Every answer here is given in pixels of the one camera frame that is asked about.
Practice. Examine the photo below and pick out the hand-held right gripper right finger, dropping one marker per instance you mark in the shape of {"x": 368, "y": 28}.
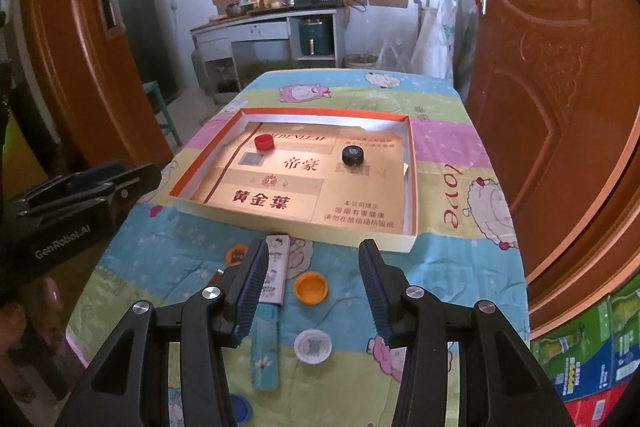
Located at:
{"x": 374, "y": 292}

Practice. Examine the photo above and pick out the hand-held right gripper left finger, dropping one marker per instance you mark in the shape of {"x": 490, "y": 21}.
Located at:
{"x": 252, "y": 287}

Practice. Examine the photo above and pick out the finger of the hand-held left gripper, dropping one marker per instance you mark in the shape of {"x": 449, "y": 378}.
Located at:
{"x": 97, "y": 172}
{"x": 135, "y": 179}

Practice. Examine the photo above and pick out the clear plastic box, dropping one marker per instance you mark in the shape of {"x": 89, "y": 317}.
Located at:
{"x": 276, "y": 267}

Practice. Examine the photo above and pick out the brown and gold small box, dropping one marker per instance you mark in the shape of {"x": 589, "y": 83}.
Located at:
{"x": 216, "y": 279}

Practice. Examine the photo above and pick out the gold cardboard tray orange rim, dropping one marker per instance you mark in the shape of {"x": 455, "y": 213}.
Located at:
{"x": 350, "y": 217}

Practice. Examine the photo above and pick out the white bottle cap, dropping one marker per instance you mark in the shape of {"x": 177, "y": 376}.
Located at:
{"x": 312, "y": 347}

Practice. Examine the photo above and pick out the blue bottle cap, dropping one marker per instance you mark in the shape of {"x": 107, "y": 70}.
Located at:
{"x": 242, "y": 408}

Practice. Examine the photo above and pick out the person's left hand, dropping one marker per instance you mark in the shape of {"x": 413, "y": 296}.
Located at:
{"x": 52, "y": 307}

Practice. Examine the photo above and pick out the orange bottle cap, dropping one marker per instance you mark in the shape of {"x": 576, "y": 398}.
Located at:
{"x": 235, "y": 255}
{"x": 310, "y": 288}

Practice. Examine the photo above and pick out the green wooden stool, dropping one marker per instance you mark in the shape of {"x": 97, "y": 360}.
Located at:
{"x": 160, "y": 107}

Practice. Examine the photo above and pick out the printed sheep blanket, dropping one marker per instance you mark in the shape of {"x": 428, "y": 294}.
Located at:
{"x": 450, "y": 267}

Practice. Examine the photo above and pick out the wooden door with lock plate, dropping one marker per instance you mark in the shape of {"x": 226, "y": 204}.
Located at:
{"x": 65, "y": 72}

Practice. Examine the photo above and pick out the red bottle cap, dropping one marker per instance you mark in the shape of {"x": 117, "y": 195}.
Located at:
{"x": 263, "y": 142}

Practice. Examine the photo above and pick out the black bottle cap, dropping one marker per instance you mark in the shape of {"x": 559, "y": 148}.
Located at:
{"x": 352, "y": 155}

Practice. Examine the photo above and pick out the dark green board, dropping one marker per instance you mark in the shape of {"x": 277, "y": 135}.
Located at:
{"x": 150, "y": 42}

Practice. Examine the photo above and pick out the grey kitchen desk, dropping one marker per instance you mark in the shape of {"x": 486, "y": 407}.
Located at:
{"x": 260, "y": 32}

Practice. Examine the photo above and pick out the metal wok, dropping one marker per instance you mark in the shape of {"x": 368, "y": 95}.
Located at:
{"x": 236, "y": 9}

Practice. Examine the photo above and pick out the green beer carton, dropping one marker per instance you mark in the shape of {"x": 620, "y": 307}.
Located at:
{"x": 625, "y": 322}
{"x": 567, "y": 349}

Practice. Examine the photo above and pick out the green air fryer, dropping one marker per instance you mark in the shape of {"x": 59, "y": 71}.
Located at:
{"x": 314, "y": 38}

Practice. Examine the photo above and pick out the white bucket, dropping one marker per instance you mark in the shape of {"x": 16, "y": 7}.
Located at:
{"x": 360, "y": 61}

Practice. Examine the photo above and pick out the white woven sack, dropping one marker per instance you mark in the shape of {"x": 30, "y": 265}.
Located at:
{"x": 442, "y": 37}

